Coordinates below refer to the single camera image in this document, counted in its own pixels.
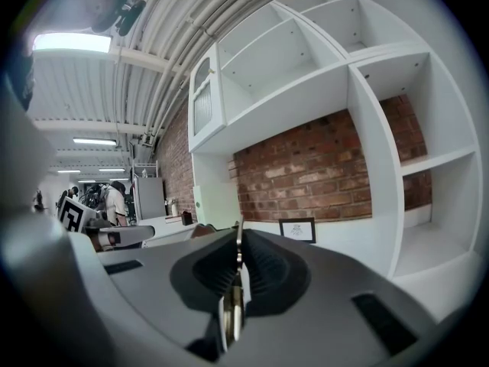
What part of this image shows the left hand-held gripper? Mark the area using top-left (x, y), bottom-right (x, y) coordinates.
top-left (57, 196), bottom-right (157, 252)

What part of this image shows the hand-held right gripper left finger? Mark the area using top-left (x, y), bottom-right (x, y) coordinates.
top-left (97, 223), bottom-right (244, 363)

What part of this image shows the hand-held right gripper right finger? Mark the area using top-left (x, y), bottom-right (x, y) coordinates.
top-left (228, 227), bottom-right (436, 367)

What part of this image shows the white side desk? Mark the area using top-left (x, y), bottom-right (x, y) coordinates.
top-left (137, 214), bottom-right (199, 248)

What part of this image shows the grey cabinet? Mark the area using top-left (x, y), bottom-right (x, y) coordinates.
top-left (134, 177), bottom-right (167, 222)

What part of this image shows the black framed picture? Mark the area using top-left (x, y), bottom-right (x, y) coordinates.
top-left (278, 216), bottom-right (318, 245)

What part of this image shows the tall white box, green button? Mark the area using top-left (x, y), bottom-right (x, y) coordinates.
top-left (193, 184), bottom-right (210, 227)

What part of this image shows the white shelf unit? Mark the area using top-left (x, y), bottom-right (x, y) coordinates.
top-left (186, 0), bottom-right (486, 320)

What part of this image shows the rectangular ceiling lamp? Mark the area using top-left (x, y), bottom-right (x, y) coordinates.
top-left (32, 32), bottom-right (114, 55)

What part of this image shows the person's head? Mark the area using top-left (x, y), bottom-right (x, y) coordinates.
top-left (89, 0), bottom-right (133, 34)

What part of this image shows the white wire rack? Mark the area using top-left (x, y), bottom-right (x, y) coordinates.
top-left (131, 160), bottom-right (160, 179)

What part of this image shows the black head-worn camera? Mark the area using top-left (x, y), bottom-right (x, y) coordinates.
top-left (113, 0), bottom-right (147, 37)

